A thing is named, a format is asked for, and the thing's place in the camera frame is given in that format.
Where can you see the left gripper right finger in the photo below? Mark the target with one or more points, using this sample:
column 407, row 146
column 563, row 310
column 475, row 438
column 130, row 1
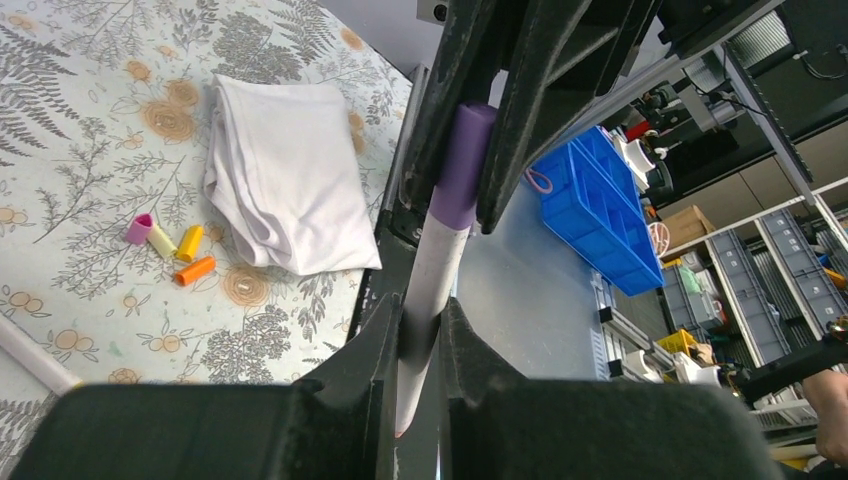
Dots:
column 499, row 424

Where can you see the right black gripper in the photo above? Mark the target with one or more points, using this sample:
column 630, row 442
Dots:
column 570, row 64

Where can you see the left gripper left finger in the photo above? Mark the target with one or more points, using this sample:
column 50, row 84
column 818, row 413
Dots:
column 337, row 422

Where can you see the purple pen cap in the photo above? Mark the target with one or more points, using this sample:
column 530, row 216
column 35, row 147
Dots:
column 453, row 201

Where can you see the orange pen cap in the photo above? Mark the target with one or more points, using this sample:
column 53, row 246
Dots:
column 195, row 271

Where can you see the white marker pen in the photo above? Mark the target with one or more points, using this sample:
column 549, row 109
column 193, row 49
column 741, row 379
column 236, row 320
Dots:
column 36, row 360

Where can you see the pale yellow pen cap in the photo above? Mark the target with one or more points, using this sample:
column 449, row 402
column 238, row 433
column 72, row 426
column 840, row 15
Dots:
column 161, row 242

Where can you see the pink pen cap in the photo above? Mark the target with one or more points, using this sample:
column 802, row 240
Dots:
column 139, row 229

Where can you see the blue plastic bin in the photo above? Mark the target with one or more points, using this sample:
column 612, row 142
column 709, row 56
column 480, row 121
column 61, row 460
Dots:
column 594, row 207

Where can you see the cardboard box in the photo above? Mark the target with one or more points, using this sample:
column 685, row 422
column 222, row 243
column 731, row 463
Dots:
column 687, row 225

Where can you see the white folded cloth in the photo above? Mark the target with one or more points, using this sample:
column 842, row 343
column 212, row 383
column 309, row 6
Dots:
column 282, row 170

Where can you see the grey storage shelving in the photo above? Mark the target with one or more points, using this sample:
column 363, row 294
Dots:
column 755, row 319

